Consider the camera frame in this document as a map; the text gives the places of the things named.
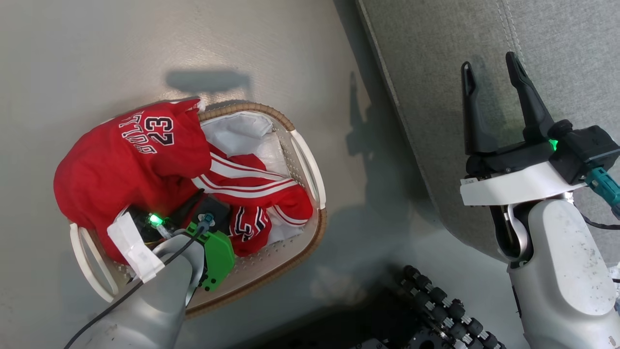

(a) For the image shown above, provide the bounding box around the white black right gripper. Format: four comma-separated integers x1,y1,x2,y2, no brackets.
459,51,588,206

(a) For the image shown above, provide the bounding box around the white tape label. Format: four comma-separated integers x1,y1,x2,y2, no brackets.
107,212,165,284

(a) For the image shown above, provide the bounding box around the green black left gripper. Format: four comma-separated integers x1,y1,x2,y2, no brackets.
186,195,236,292

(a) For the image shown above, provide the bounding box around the grey fabric sofa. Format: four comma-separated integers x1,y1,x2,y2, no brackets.
356,0,620,265

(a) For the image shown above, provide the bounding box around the red number 23 jersey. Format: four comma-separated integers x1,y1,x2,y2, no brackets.
53,98,212,265

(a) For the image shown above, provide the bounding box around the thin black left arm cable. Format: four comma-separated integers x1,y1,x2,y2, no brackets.
64,213,215,349

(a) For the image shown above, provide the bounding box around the white woven-rim laundry basket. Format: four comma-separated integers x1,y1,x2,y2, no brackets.
69,102,328,318

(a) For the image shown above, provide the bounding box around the red white-striped garment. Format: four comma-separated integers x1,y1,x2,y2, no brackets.
191,143,314,257

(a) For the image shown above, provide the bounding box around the white cloth basket liner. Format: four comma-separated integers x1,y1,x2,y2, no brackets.
201,111,316,244

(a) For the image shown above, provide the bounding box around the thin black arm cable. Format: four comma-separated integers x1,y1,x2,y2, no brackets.
579,212,620,231
64,213,215,349

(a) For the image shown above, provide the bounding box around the teal connector cable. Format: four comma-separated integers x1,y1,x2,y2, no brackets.
585,167,620,219

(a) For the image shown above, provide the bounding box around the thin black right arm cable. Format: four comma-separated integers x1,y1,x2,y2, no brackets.
579,212,620,231

